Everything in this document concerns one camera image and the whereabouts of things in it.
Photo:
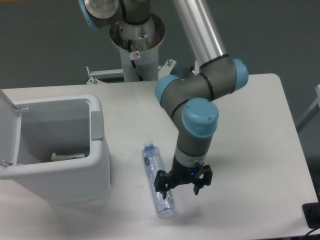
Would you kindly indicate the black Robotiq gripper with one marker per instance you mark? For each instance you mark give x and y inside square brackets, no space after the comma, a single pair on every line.
[199,175]

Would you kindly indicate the clear plastic water bottle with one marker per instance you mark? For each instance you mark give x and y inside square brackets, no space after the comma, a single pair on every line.
[165,208]

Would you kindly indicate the white paper packet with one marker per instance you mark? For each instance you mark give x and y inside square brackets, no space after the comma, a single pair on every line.
[55,157]

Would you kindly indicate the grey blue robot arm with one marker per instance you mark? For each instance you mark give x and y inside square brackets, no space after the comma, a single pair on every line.
[188,102]

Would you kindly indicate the white trash can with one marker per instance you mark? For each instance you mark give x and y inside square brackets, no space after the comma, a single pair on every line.
[64,125]

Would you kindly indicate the black device at table corner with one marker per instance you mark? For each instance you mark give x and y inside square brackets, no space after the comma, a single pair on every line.
[312,214]

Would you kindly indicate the white metal mounting frame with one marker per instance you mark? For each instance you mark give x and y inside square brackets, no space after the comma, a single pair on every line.
[117,75]

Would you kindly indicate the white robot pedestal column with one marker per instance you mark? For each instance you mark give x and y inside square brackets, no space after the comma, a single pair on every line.
[138,47]

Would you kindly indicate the white frame at right edge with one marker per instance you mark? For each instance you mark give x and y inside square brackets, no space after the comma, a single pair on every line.
[310,112]

